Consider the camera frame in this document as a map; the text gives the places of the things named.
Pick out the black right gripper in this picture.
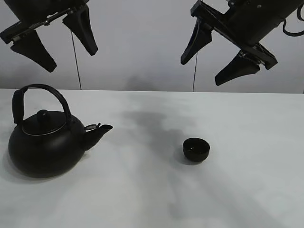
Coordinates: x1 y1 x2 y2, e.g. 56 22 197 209
180 0 304 86

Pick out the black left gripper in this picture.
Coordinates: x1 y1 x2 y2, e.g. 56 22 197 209
0 0 98 73

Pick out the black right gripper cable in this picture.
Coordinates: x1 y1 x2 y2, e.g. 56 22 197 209
282 4 304 37

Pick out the black teapot with handle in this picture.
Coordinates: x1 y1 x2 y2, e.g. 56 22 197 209
8 84 113 178

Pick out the small black teacup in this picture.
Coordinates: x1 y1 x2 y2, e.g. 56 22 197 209
182 138 210 162

